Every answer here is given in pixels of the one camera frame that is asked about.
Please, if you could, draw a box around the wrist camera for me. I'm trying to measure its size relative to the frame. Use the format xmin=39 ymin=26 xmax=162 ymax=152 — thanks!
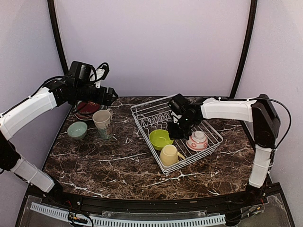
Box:
xmin=170 ymin=111 xmax=182 ymax=123
xmin=93 ymin=62 xmax=110 ymax=88

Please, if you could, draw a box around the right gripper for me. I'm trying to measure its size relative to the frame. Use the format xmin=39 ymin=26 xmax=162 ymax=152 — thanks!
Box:
xmin=168 ymin=114 xmax=197 ymax=139

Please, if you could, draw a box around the pink and white cup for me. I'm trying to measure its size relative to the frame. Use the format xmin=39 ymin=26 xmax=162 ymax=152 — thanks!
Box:
xmin=186 ymin=131 xmax=208 ymax=152

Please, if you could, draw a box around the white wire dish rack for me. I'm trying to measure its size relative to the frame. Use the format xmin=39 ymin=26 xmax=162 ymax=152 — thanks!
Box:
xmin=131 ymin=96 xmax=223 ymax=175

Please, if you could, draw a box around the white slotted cable duct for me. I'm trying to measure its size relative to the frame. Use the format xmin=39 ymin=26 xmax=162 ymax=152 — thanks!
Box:
xmin=30 ymin=202 xmax=226 ymax=227

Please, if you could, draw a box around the light teal bowl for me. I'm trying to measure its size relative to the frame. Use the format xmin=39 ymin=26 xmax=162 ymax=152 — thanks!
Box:
xmin=67 ymin=122 xmax=88 ymax=140

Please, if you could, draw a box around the right black frame post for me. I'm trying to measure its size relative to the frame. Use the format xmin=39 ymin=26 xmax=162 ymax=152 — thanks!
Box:
xmin=229 ymin=0 xmax=258 ymax=98

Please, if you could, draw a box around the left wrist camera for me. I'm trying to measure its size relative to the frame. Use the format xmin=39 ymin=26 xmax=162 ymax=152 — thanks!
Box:
xmin=93 ymin=62 xmax=110 ymax=88

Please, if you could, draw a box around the teal patterned mug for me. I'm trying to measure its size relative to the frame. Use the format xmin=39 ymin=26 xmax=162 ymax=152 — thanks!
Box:
xmin=92 ymin=108 xmax=113 ymax=140

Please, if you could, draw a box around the yellow mug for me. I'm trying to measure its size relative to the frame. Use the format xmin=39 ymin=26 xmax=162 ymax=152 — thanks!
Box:
xmin=160 ymin=144 xmax=185 ymax=166

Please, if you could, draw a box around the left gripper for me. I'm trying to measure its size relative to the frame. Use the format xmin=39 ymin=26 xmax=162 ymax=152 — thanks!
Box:
xmin=75 ymin=83 xmax=118 ymax=106

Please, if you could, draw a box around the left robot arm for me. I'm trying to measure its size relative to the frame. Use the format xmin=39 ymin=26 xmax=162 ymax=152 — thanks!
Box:
xmin=0 ymin=61 xmax=118 ymax=206

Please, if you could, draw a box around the black front rail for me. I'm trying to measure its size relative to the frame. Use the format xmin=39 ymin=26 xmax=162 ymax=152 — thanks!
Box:
xmin=26 ymin=179 xmax=282 ymax=218

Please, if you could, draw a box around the lime green bowl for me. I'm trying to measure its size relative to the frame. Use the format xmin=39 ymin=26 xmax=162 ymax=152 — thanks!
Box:
xmin=149 ymin=129 xmax=174 ymax=151

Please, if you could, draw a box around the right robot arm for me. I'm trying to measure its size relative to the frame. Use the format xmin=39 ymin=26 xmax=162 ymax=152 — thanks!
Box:
xmin=168 ymin=94 xmax=281 ymax=205

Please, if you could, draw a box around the dark red floral bowl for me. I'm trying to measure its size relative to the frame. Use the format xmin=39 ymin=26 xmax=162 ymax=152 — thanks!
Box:
xmin=76 ymin=102 xmax=100 ymax=115

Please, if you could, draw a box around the left black frame post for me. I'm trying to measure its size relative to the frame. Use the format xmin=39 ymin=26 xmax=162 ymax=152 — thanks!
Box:
xmin=47 ymin=0 xmax=69 ymax=74

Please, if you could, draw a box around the black frame post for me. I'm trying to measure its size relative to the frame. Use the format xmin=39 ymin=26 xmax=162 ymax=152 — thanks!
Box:
xmin=47 ymin=0 xmax=69 ymax=74
xmin=229 ymin=0 xmax=258 ymax=98

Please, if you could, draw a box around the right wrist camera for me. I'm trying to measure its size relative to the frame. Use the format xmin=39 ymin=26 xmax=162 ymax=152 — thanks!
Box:
xmin=170 ymin=111 xmax=182 ymax=123

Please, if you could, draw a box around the light teal plate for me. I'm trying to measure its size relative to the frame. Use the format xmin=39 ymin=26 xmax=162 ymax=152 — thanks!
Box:
xmin=75 ymin=102 xmax=97 ymax=120

